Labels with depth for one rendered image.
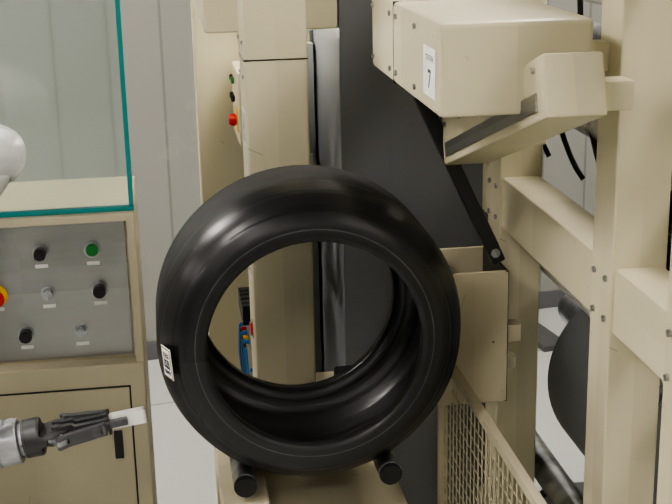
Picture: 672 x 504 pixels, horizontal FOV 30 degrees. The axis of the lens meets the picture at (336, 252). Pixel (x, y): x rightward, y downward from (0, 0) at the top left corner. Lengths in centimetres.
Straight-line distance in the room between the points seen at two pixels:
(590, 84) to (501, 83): 15
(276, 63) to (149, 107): 278
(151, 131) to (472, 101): 344
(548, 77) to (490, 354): 96
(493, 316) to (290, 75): 67
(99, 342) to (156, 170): 235
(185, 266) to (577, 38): 80
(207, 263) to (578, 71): 75
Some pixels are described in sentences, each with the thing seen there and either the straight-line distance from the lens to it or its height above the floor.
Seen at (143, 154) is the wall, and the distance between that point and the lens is 535.
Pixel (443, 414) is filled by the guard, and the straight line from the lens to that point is 283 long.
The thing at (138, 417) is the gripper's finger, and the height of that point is 102.
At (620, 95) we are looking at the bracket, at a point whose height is 166.
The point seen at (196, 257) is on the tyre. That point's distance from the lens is 227.
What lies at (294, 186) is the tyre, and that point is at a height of 147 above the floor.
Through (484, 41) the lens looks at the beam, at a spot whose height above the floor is 175.
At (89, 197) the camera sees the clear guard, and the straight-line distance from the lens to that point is 297.
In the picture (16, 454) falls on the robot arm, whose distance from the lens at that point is 246.
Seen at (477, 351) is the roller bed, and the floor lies 102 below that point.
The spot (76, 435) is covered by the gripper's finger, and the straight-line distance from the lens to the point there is 243.
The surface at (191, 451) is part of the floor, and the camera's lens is 470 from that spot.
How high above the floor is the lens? 200
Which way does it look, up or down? 16 degrees down
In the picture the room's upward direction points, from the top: 1 degrees counter-clockwise
